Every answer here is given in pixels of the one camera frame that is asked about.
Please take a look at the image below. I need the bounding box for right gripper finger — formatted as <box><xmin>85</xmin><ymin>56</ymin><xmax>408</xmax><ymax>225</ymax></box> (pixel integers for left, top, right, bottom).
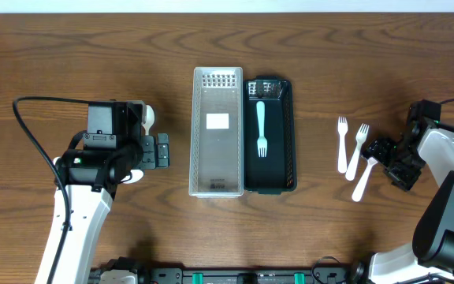
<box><xmin>362</xmin><ymin>136</ymin><xmax>396</xmax><ymax>166</ymax></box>
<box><xmin>383</xmin><ymin>161</ymin><xmax>424</xmax><ymax>192</ymax></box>

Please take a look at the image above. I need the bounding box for white fork angled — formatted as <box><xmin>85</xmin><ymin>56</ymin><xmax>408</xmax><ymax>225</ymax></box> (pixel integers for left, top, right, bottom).
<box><xmin>345</xmin><ymin>123</ymin><xmax>370</xmax><ymax>181</ymax></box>

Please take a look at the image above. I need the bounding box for white fork straight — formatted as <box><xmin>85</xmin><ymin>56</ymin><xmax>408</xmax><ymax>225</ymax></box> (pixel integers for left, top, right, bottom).
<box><xmin>337</xmin><ymin>116</ymin><xmax>348</xmax><ymax>174</ymax></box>

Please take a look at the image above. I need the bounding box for white wide spoon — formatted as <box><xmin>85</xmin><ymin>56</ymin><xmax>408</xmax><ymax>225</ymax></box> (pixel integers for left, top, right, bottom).
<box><xmin>352</xmin><ymin>156</ymin><xmax>378</xmax><ymax>202</ymax></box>

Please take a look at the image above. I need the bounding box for clear plastic basket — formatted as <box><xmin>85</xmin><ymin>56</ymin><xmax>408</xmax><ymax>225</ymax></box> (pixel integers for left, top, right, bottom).
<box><xmin>188</xmin><ymin>67</ymin><xmax>244</xmax><ymax>198</ymax></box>

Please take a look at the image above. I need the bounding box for pale green fork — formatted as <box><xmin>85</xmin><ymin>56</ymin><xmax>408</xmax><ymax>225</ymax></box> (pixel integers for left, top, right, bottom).
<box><xmin>256</xmin><ymin>101</ymin><xmax>268</xmax><ymax>158</ymax></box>

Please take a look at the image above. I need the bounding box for black plastic basket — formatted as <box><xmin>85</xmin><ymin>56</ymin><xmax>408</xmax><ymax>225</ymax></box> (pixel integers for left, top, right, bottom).
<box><xmin>243</xmin><ymin>76</ymin><xmax>298</xmax><ymax>195</ymax></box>

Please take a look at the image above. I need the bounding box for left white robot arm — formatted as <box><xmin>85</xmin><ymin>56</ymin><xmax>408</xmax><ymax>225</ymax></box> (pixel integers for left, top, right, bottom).
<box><xmin>35</xmin><ymin>100</ymin><xmax>169</xmax><ymax>283</ymax></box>

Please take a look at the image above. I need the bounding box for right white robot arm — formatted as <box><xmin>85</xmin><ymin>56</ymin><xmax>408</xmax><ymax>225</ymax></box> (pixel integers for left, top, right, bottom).
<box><xmin>348</xmin><ymin>125</ymin><xmax>454</xmax><ymax>283</ymax></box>

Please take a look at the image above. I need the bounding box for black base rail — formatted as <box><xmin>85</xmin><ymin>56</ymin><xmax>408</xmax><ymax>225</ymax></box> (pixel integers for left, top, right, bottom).
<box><xmin>88</xmin><ymin>256</ymin><xmax>370</xmax><ymax>284</ymax></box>

